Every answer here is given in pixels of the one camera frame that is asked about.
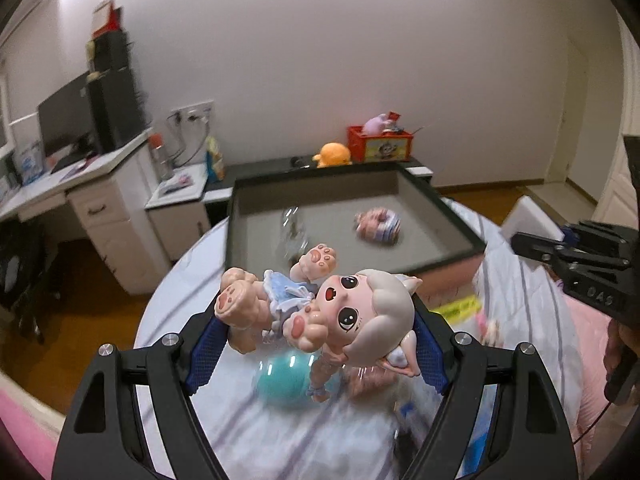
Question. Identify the striped white quilt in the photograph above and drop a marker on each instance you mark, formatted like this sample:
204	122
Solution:
310	440

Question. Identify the black box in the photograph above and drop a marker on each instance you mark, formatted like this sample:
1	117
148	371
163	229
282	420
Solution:
111	52

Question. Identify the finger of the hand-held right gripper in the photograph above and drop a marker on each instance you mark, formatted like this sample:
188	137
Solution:
537	246
568	234

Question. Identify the white door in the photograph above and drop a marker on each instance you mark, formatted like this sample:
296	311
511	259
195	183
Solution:
617	185

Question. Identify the white wall power socket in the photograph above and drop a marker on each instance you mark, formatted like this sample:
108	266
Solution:
195	111

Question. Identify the white flat box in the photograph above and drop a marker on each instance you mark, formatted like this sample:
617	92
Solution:
530	215

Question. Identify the white desk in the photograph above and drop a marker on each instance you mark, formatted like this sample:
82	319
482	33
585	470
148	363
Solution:
115	210

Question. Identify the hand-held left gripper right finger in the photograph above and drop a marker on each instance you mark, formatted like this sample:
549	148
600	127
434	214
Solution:
431	357

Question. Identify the black office chair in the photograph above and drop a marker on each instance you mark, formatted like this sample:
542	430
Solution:
25	270

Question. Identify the small black device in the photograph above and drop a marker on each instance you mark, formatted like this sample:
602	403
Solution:
298	161

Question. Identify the red snack packet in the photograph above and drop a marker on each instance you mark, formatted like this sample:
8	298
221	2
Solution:
395	121

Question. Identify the clear bottle orange cap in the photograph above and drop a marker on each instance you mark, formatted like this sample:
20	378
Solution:
162	157

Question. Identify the purple plush toy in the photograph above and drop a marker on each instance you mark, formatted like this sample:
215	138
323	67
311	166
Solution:
375	124

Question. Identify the red white boxes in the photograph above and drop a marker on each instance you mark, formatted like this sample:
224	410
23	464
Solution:
106	20

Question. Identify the black white low cabinet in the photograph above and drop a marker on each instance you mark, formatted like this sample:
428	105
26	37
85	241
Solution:
270	167

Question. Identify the person's right hand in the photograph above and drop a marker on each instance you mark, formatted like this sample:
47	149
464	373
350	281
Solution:
613	347

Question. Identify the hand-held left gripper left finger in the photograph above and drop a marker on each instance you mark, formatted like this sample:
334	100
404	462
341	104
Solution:
206	357

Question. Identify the black computer monitor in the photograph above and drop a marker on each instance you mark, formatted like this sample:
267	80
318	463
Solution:
65	115

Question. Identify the yellow packet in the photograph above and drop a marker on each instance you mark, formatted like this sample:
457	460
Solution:
457	309

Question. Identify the teal ball toy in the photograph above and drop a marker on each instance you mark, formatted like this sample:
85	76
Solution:
285	382

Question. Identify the pink bedsheet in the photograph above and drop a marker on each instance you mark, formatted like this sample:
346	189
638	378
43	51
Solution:
585	370

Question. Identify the black computer tower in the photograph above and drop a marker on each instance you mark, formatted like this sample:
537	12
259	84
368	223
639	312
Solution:
117	110

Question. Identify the blue white box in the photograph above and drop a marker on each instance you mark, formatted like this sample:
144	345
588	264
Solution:
29	162

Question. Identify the clear plastic container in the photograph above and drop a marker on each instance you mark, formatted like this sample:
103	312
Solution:
294	232

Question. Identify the grey storage box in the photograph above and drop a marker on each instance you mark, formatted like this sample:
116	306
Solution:
325	200

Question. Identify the white side cabinet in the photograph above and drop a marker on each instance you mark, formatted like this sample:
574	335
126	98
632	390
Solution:
175	225

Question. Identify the small pink figure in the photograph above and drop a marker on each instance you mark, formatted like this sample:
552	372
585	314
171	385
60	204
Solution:
489	329

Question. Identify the pink papers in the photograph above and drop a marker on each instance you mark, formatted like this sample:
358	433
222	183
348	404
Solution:
177	182

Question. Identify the pink cat-ear doll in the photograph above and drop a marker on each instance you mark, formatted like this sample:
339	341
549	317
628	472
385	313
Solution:
350	310

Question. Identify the red toy crate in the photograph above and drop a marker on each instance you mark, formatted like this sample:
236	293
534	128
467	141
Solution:
382	147

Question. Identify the orange octopus plush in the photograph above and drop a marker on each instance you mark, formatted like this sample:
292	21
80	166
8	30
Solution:
332	155

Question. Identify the colourful snack bag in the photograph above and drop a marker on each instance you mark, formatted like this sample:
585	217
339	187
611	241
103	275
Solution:
215	160

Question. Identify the pink striped toy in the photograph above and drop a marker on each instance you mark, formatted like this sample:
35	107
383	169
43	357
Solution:
377	225

